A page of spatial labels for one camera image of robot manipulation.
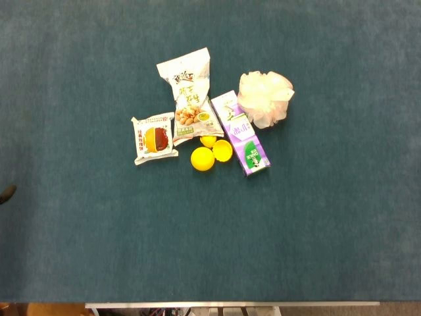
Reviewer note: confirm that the pink mesh bath loofah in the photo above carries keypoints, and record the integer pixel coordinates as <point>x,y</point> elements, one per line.
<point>264,97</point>

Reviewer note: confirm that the yellow scalloped plastic cup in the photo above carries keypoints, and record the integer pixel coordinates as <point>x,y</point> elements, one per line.
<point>223,151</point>

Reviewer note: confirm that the grey metal frame rail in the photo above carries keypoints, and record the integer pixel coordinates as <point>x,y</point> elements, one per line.
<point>230,305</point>

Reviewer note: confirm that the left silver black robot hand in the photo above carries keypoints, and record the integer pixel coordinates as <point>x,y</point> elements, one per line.
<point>6,193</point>

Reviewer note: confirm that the rose cake snack packet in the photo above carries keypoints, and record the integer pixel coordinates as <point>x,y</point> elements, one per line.
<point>154,140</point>

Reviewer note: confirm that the brown wooden object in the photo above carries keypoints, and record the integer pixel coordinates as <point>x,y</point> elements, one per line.
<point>49,310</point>

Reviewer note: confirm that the yellow plastic ball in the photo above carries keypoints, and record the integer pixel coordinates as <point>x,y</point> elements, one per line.
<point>202,159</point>

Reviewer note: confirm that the small yellow flower-shaped cup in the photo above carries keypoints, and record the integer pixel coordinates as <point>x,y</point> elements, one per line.
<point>207,141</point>

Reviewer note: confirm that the purple toothpaste box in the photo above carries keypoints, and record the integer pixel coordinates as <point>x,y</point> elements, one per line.
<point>243,135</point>

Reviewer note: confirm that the white peanut snack bag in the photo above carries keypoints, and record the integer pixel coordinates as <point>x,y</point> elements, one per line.
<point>190,89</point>

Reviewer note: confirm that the blue felt table cover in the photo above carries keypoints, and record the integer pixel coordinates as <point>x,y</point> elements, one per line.
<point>210,230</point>

